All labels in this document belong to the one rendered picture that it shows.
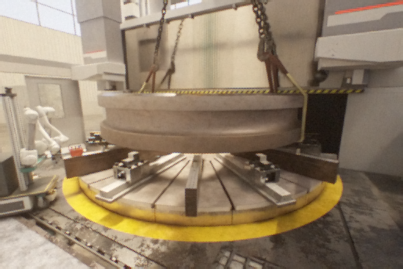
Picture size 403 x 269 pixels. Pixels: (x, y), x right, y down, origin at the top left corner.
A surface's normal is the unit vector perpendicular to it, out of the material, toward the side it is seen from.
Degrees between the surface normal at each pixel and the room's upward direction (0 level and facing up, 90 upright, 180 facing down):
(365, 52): 90
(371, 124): 90
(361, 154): 90
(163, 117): 90
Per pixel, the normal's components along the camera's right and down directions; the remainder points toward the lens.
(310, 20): -0.43, 0.18
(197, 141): -0.03, 0.21
